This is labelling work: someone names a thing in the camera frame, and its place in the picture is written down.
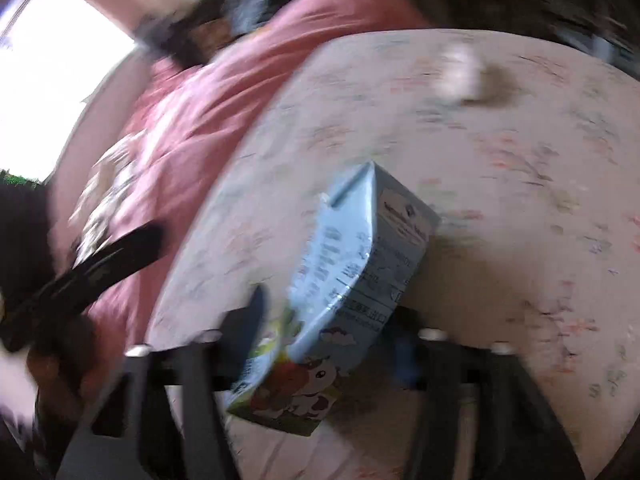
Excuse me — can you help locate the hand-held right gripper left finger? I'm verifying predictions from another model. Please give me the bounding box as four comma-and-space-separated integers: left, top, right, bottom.
55, 284, 269, 480

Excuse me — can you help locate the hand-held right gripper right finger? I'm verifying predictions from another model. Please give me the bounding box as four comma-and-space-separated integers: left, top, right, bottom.
390, 310, 587, 480

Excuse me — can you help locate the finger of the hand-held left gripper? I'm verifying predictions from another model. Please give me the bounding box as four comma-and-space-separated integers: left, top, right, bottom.
0, 224, 167, 354

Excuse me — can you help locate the blue milk carton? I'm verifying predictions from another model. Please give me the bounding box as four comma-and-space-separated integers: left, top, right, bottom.
226, 161, 442, 437

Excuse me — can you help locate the person's left hand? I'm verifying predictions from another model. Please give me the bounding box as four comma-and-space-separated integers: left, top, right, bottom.
29, 316, 102, 407

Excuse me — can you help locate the white patterned cloth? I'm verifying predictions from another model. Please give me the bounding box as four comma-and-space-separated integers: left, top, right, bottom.
66, 129, 147, 262

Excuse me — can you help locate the window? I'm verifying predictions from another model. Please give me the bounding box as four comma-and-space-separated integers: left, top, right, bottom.
0, 0, 137, 182

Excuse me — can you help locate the pink duvet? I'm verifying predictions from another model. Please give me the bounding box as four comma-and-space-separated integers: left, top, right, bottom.
47, 0, 432, 357

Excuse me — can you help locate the dark clothes pile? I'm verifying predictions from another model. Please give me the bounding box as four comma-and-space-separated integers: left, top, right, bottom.
134, 0, 282, 69

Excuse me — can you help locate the crumpled white tissue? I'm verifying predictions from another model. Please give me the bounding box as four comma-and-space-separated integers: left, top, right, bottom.
434, 41, 487, 104

